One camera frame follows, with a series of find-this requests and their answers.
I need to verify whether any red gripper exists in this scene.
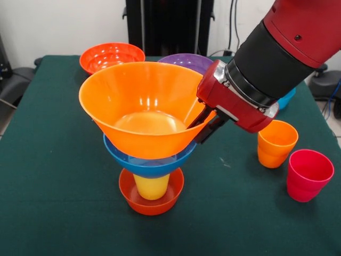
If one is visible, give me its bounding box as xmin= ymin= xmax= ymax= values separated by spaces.
xmin=186 ymin=59 xmax=280 ymax=145

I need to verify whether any purple bowl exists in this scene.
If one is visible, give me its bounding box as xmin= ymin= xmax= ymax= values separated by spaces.
xmin=157 ymin=53 xmax=215 ymax=76

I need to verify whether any large blue bowl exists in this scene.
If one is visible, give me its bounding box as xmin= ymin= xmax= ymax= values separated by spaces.
xmin=103 ymin=134 xmax=198 ymax=179

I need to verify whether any yellow cup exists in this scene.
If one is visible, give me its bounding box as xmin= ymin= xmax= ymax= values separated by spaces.
xmin=133 ymin=173 xmax=171 ymax=201

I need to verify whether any large orange bowl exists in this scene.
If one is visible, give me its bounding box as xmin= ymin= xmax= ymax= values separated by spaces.
xmin=78 ymin=61 xmax=216 ymax=160

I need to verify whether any small red bowl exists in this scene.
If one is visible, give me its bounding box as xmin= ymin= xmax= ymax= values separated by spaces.
xmin=118 ymin=167 xmax=185 ymax=216

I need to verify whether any black computer tower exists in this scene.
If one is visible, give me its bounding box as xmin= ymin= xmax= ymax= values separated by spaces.
xmin=0 ymin=34 xmax=13 ymax=79

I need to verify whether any orange cup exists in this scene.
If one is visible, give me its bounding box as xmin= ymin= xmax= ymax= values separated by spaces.
xmin=257 ymin=119 xmax=299 ymax=169

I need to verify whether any small blue bowl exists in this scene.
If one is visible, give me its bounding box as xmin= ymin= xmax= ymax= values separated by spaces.
xmin=277 ymin=87 xmax=297 ymax=111

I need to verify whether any dark green tablecloth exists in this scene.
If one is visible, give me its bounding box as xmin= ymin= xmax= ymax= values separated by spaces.
xmin=0 ymin=54 xmax=341 ymax=256

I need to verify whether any pink cup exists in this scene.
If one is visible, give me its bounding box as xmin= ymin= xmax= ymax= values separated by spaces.
xmin=286 ymin=149 xmax=335 ymax=203

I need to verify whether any large red bowl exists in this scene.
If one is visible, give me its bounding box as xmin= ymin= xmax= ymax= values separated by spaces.
xmin=79 ymin=42 xmax=146 ymax=75

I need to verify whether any grey black floor base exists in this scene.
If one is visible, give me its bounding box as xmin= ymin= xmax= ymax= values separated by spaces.
xmin=0 ymin=57 xmax=43 ymax=107
xmin=308 ymin=62 xmax=341 ymax=119

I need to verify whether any black wall cable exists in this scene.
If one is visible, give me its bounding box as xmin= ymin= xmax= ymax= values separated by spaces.
xmin=207 ymin=0 xmax=242 ymax=57

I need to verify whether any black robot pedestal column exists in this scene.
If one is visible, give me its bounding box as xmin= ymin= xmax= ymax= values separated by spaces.
xmin=122 ymin=0 xmax=215 ymax=57

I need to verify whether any blue cable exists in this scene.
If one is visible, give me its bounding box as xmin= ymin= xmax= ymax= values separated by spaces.
xmin=322 ymin=79 xmax=341 ymax=118

